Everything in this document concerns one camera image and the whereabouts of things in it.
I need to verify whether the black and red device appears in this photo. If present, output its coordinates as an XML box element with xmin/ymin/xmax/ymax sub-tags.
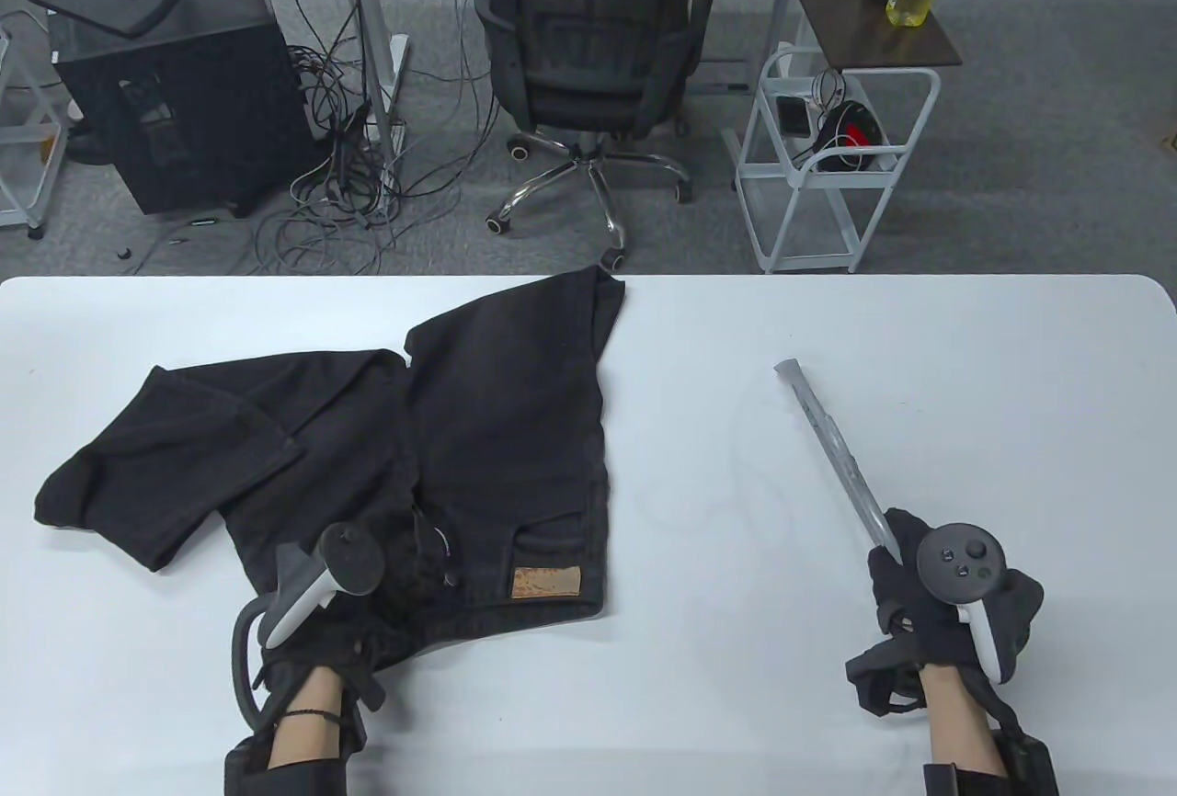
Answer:
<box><xmin>814</xmin><ymin>100</ymin><xmax>891</xmax><ymax>174</ymax></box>

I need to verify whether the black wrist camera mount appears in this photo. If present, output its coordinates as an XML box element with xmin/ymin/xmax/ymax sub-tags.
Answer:
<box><xmin>223</xmin><ymin>722</ymin><xmax>369</xmax><ymax>796</ymax></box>
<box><xmin>922</xmin><ymin>704</ymin><xmax>1058</xmax><ymax>796</ymax></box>

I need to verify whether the black mesh office chair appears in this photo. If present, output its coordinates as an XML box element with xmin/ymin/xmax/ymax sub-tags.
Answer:
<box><xmin>472</xmin><ymin>0</ymin><xmax>720</xmax><ymax>273</ymax></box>

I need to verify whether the grey plastic hanger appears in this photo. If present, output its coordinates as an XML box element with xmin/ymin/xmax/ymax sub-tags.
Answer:
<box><xmin>774</xmin><ymin>358</ymin><xmax>902</xmax><ymax>569</ymax></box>

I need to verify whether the black computer tower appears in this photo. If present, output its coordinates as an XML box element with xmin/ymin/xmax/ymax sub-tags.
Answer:
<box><xmin>48</xmin><ymin>0</ymin><xmax>318</xmax><ymax>218</ymax></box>

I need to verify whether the white metal trolley cart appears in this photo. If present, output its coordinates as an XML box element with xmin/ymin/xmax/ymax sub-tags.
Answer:
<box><xmin>733</xmin><ymin>45</ymin><xmax>942</xmax><ymax>275</ymax></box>

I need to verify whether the dark brown side table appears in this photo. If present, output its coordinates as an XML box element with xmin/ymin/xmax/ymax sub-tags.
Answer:
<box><xmin>782</xmin><ymin>0</ymin><xmax>964</xmax><ymax>69</ymax></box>

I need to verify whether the person's right hand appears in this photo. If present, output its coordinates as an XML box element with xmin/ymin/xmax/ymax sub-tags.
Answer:
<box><xmin>846</xmin><ymin>508</ymin><xmax>1046</xmax><ymax>719</ymax></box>

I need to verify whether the person's left forearm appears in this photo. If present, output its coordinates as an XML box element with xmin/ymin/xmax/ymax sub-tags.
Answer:
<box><xmin>265</xmin><ymin>663</ymin><xmax>349</xmax><ymax>769</ymax></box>

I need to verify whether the person's left hand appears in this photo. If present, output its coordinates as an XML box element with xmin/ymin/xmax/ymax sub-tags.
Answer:
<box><xmin>253</xmin><ymin>617</ymin><xmax>389</xmax><ymax>728</ymax></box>

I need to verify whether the person's right forearm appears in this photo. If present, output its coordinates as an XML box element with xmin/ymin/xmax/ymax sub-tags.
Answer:
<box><xmin>918</xmin><ymin>663</ymin><xmax>1003</xmax><ymax>774</ymax></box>

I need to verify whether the white metal rack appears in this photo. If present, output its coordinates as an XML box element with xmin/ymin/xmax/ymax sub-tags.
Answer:
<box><xmin>0</xmin><ymin>10</ymin><xmax>70</xmax><ymax>241</ymax></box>

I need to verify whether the tangle of black cables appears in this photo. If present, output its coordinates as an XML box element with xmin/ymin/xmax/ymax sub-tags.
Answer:
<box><xmin>248</xmin><ymin>0</ymin><xmax>497</xmax><ymax>278</ymax></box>

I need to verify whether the dark grey hand controller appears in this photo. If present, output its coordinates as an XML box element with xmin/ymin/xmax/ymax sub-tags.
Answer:
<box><xmin>915</xmin><ymin>523</ymin><xmax>1012</xmax><ymax>685</ymax></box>
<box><xmin>230</xmin><ymin>522</ymin><xmax>385</xmax><ymax>728</ymax></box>

